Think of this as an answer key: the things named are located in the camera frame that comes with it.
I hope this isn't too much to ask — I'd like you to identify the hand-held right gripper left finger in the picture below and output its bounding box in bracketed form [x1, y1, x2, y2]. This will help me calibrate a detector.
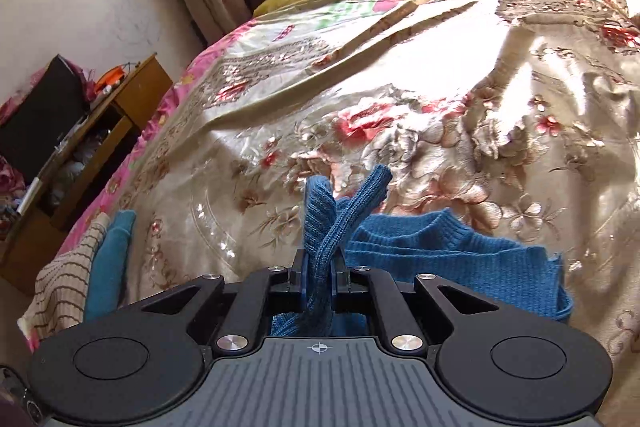
[120, 249, 309, 356]

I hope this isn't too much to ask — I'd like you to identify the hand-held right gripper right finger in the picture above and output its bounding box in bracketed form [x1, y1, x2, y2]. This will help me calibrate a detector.
[329, 252, 502, 353]

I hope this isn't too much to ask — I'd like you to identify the blue striped knit sweater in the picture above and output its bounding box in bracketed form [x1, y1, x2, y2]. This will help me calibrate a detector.
[270, 164, 574, 339]

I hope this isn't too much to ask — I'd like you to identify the floral satin bed blanket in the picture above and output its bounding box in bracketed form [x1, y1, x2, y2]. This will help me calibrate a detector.
[17, 0, 640, 427]

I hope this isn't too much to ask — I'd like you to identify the teal folded cloth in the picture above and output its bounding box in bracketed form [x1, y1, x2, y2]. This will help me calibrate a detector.
[82, 209, 138, 324]

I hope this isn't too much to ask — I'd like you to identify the beige striped folded cloth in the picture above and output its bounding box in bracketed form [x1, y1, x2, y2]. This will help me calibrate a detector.
[34, 212, 112, 334]

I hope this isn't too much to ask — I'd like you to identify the wooden cabinet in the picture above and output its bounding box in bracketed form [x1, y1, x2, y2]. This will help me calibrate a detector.
[0, 53, 174, 298]

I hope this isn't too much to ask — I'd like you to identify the orange toy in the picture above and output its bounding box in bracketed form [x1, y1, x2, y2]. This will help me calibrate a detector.
[95, 64, 126, 92]

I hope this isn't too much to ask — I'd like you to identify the black television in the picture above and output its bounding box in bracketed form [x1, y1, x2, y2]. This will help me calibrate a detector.
[0, 54, 89, 180]

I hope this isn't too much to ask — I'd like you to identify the pink floral cloth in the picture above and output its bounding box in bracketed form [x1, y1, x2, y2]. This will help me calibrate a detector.
[0, 57, 97, 228]

